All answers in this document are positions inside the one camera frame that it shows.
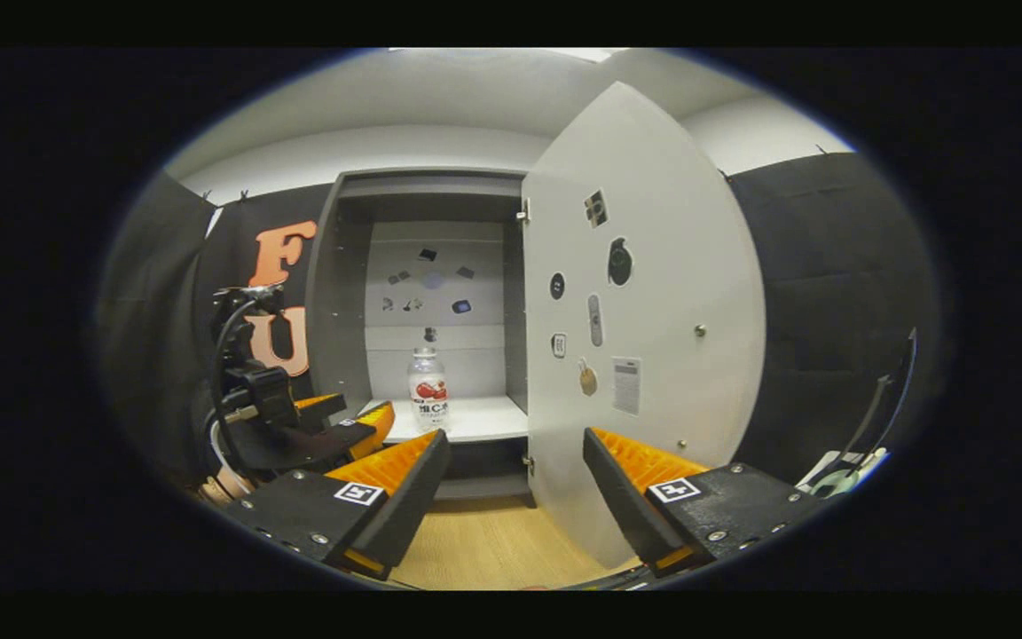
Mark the black backdrop cloth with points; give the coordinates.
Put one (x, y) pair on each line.
(830, 311)

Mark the pale green and white object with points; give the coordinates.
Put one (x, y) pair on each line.
(839, 484)

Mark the white cabinet door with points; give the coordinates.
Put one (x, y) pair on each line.
(671, 266)

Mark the white cabinet shelf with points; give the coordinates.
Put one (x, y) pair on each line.
(484, 417)

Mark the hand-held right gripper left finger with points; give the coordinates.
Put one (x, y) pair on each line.
(413, 506)

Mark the clear bottle with red label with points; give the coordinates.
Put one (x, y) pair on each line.
(428, 399)

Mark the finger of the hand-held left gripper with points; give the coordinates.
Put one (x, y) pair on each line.
(320, 406)
(338, 441)

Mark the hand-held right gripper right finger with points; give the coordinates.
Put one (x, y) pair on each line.
(622, 506)

